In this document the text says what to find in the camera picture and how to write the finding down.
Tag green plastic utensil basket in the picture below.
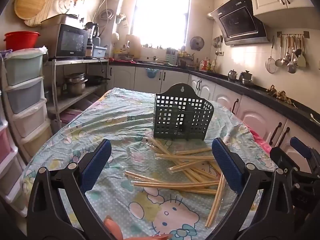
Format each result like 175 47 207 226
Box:
153 83 215 141

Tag red cloth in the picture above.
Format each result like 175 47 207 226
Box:
109 57 137 63

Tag white hoses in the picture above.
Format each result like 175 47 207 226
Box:
93 0 115 23

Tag bunch of hanging steel utensils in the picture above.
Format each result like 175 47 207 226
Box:
212 35 225 55

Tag black frying pan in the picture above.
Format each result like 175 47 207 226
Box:
86 75 110 85

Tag pink plastic drawer tower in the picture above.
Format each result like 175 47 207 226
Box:
0 85 28 218

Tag metal shelf rack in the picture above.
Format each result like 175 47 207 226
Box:
44 57 110 135

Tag wall utensil rail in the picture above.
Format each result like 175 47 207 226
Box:
276 31 310 37

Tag kitchen window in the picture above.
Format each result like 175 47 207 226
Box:
130 0 192 47

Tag teal knife organizer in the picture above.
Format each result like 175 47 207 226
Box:
166 47 179 65

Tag bamboo mat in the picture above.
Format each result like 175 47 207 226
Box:
24 0 53 27

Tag black blender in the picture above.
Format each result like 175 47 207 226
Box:
84 22 100 46

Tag pale spatula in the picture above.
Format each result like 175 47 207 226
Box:
297 36 307 68

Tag pink fleece blanket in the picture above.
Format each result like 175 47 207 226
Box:
250 127 273 153

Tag red plastic basin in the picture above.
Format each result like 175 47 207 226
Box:
4 31 41 51

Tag ginger roots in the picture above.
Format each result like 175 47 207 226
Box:
265 85 293 105

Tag small wall fan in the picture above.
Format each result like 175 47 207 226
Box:
189 36 205 51

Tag group of condiment bottles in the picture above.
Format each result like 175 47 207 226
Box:
199 57 213 72

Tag steel stockpot with lid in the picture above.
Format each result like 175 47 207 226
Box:
64 72 88 96

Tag blue plastic box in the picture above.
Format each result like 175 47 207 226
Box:
92 45 108 58

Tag wire skimmer strainer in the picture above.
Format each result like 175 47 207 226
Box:
265 37 277 74

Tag pile of chopsticks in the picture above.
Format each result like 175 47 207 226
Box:
124 136 227 228

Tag wall-mounted plastic holder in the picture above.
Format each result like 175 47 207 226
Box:
115 13 129 28

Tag cartoon cat printed tablecloth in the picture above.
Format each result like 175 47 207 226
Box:
20 87 278 240

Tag black microwave oven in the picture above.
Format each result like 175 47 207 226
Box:
40 23 89 60

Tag large steel ladle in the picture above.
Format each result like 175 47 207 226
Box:
286 36 297 74

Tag pastel plastic drawer tower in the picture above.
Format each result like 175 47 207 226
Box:
2 47 53 157

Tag person's left hand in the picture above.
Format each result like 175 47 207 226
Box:
104 214 173 240

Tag black dish rack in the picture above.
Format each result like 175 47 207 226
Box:
177 52 196 68

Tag black range hood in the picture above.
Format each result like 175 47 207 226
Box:
207 0 270 46

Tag round woven bamboo tray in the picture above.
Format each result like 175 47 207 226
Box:
14 0 47 20

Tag small steel ladle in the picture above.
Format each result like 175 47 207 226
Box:
275 36 285 67

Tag beige cutting board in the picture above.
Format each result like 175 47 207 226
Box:
125 34 142 58

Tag purple plastic box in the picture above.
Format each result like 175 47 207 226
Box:
59 108 84 125

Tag white base cabinets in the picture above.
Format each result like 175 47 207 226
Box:
107 64 320 170

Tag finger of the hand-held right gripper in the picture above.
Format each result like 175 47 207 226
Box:
270 146 298 172
290 137 320 173

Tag white plastic colander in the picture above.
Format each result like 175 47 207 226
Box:
58 0 78 13

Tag steel kettle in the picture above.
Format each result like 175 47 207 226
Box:
238 70 255 85

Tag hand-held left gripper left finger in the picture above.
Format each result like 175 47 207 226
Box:
26 139 113 240

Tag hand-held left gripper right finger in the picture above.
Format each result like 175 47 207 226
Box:
206 137 296 240

